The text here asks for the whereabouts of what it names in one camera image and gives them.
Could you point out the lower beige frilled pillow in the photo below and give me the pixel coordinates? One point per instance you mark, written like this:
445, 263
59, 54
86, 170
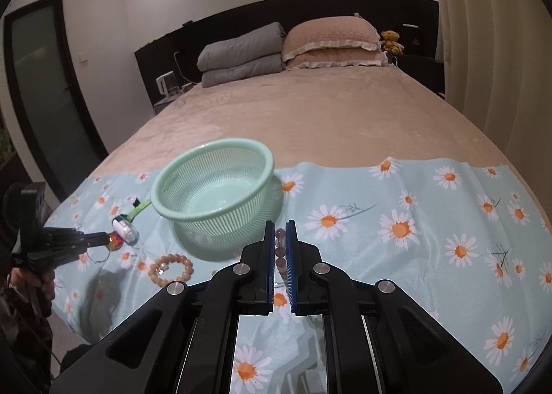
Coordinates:
339, 57

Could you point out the upper beige frilled pillow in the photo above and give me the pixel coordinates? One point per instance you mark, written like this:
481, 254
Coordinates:
337, 32

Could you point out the green plastic mesh basket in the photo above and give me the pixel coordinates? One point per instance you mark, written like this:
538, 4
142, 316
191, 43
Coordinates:
219, 190

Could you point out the lower grey folded blanket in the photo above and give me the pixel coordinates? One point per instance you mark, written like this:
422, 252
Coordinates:
262, 66

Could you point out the grey folded blanket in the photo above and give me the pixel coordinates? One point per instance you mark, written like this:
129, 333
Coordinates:
260, 42
262, 66

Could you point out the dark frosted glass door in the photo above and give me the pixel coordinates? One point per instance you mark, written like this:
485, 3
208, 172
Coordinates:
46, 97

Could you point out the brown teddy bear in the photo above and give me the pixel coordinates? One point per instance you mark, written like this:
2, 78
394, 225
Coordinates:
390, 44

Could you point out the black nightstand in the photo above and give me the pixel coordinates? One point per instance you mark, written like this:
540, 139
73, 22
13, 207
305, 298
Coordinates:
426, 71

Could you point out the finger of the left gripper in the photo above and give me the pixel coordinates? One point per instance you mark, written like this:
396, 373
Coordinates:
97, 239

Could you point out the upper grey folded blanket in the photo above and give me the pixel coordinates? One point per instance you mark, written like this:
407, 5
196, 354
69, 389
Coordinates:
260, 42

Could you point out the red green glass charm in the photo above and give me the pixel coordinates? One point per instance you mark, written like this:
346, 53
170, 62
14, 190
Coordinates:
115, 241

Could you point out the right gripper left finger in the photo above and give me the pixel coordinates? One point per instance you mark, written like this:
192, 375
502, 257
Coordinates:
243, 288

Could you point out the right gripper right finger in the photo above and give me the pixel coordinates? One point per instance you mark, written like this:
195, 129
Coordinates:
346, 306

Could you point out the black headboard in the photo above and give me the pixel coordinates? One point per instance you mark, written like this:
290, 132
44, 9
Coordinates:
416, 21

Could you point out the beige frilled pillow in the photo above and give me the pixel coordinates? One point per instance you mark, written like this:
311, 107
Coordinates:
339, 57
337, 32

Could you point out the left hand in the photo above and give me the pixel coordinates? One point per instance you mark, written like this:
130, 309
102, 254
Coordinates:
36, 289

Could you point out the cream curtain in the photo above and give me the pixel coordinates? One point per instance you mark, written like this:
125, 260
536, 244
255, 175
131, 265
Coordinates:
497, 62

